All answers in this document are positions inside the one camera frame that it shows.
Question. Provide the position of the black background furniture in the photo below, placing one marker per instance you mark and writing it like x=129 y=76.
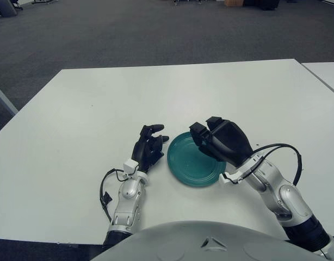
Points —
x=262 y=4

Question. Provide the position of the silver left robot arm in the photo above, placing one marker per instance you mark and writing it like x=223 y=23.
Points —
x=129 y=201

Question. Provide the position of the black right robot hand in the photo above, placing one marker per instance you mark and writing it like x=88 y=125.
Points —
x=229 y=141

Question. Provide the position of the brown cardboard box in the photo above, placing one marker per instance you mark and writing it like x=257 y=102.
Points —
x=233 y=2

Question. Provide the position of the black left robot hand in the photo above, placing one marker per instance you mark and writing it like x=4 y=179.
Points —
x=141 y=155

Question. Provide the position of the teal ribbed plate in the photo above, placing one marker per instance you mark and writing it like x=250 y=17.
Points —
x=188 y=168

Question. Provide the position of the black office chair base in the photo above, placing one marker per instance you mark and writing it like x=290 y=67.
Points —
x=44 y=1
x=183 y=2
x=17 y=5

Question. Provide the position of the dark grey office furniture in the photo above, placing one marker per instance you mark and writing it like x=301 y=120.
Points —
x=3 y=8

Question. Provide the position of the white neighbouring table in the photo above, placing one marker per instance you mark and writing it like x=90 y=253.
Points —
x=327 y=73

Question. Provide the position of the grey robot torso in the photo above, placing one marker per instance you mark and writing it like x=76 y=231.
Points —
x=169 y=244

